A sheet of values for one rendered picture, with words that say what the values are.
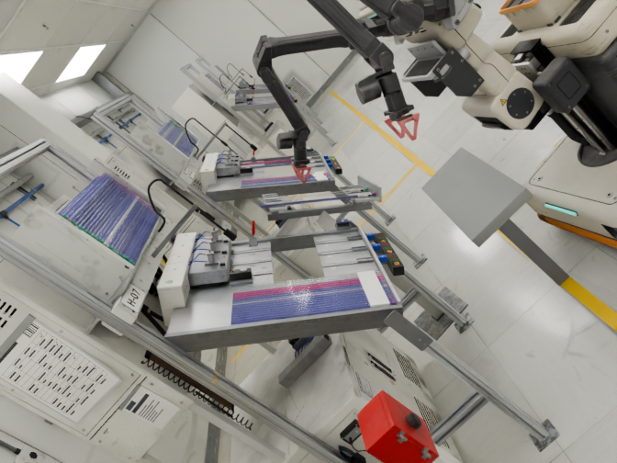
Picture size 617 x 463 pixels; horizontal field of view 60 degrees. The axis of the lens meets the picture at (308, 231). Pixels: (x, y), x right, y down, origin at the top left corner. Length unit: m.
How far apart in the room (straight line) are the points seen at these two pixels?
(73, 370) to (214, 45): 8.13
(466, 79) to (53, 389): 1.60
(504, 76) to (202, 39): 7.88
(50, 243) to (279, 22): 8.08
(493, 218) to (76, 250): 1.29
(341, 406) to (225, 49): 8.16
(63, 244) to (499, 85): 1.46
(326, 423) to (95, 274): 0.86
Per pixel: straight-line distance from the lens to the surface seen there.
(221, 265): 1.91
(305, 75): 9.54
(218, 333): 1.62
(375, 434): 1.33
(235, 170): 3.25
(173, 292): 1.78
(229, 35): 9.48
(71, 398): 1.82
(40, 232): 1.70
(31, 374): 1.80
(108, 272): 1.69
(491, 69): 1.94
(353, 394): 1.79
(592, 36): 1.95
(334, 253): 2.04
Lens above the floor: 1.55
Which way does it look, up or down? 17 degrees down
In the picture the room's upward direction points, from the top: 51 degrees counter-clockwise
